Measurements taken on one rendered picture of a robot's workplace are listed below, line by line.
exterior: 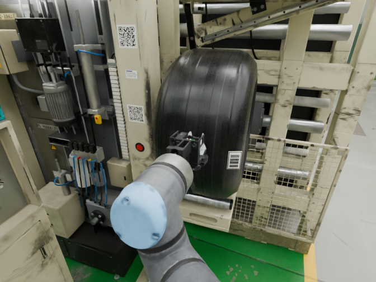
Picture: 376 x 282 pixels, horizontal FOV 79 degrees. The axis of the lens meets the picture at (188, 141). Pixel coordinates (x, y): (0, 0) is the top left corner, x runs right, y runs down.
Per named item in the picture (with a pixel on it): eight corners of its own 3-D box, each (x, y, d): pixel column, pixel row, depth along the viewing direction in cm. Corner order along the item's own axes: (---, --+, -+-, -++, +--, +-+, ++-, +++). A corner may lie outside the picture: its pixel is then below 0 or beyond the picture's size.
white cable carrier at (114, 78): (123, 162, 111) (107, 59, 89) (128, 156, 115) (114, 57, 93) (131, 164, 110) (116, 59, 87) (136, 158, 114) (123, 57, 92)
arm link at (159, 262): (168, 330, 36) (143, 268, 32) (147, 280, 46) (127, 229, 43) (217, 294, 39) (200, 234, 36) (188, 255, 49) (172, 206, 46)
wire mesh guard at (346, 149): (181, 211, 171) (179, 125, 138) (181, 208, 173) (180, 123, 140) (313, 244, 146) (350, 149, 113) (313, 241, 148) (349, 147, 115)
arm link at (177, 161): (186, 206, 45) (142, 196, 48) (193, 193, 49) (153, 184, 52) (187, 166, 42) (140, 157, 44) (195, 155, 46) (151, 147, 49)
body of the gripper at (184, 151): (206, 133, 56) (191, 153, 46) (204, 164, 60) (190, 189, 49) (177, 129, 59) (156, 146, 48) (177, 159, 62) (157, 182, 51)
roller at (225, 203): (152, 194, 102) (151, 187, 100) (156, 187, 106) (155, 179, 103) (231, 212, 93) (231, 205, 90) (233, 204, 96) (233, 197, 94)
